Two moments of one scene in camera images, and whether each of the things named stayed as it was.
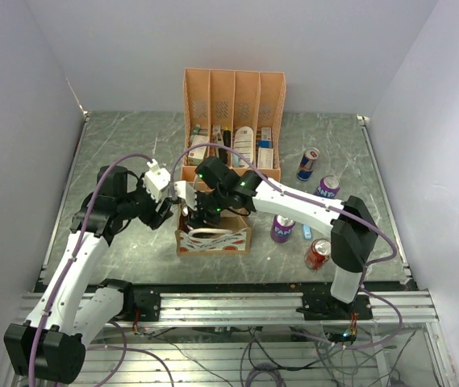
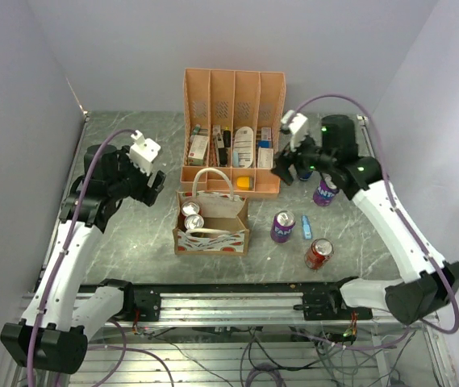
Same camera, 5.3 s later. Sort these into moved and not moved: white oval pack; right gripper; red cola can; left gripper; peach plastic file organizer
Moved: right gripper; left gripper
Not moved: peach plastic file organizer; red cola can; white oval pack
